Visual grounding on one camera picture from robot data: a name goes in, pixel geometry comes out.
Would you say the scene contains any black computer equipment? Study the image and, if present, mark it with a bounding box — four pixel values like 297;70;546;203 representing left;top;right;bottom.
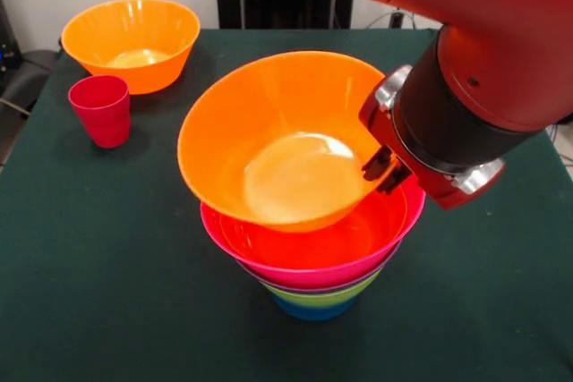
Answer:
0;0;22;72

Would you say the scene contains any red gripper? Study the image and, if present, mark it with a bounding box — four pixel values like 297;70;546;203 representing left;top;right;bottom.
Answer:
358;64;508;211

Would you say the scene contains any orange shallow bowl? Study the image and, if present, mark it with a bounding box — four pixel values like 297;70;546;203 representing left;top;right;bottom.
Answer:
218;178;409;270

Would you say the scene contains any grey office chair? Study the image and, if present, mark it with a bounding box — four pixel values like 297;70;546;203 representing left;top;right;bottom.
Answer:
0;49;62;115

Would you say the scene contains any red cup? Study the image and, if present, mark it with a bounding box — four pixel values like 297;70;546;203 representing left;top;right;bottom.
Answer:
67;74;132;149

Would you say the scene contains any large green bowl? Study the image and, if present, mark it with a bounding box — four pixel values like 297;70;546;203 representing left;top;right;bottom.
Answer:
259;269;384;308

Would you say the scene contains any yellow-orange large bowl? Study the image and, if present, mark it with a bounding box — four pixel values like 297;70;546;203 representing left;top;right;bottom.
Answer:
176;50;401;234
60;0;201;96

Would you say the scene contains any blue bowl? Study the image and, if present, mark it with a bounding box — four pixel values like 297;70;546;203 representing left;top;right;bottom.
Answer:
271;296;357;322

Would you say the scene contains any dark green tablecloth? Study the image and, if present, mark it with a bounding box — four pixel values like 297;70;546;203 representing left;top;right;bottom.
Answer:
0;28;573;382

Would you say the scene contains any pink large bowl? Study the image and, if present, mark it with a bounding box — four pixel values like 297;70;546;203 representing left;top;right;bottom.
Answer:
200;175;427;291

